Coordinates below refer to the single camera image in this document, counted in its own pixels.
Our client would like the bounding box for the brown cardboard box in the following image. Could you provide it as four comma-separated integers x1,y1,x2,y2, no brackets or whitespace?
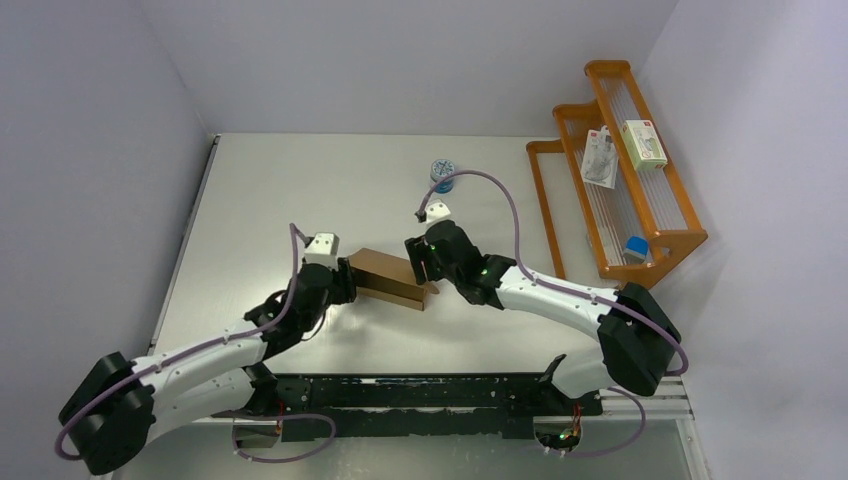
348,248,440,311

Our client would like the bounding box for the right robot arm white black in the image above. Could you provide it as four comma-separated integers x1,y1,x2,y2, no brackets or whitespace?
404,220,681,414

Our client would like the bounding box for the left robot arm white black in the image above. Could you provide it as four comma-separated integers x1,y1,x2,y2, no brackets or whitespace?
55,257,356,475

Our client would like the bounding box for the small blue white box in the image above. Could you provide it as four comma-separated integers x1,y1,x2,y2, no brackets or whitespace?
622,236,649,264

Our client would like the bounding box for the white green product box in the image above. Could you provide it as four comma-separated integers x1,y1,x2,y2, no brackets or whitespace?
621,119,668,171

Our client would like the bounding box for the blue white round tin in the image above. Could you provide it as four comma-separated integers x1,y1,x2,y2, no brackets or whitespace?
430,159,456,194

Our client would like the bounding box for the orange wooden rack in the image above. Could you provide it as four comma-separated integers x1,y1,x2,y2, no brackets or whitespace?
526,60,708,289

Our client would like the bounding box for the white blister package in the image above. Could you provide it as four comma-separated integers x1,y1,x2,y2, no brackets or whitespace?
580,125,618,190

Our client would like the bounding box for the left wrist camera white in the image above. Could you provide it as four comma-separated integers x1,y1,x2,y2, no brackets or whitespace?
303,232,340,270

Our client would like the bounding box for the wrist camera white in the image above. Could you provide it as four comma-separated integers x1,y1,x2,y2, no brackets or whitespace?
303,232,340,270
415,200,452,227

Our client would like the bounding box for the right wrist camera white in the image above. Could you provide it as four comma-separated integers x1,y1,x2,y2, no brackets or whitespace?
415,200,452,227

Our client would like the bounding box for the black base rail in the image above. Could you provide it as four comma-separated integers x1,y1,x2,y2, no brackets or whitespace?
240,373,602,442

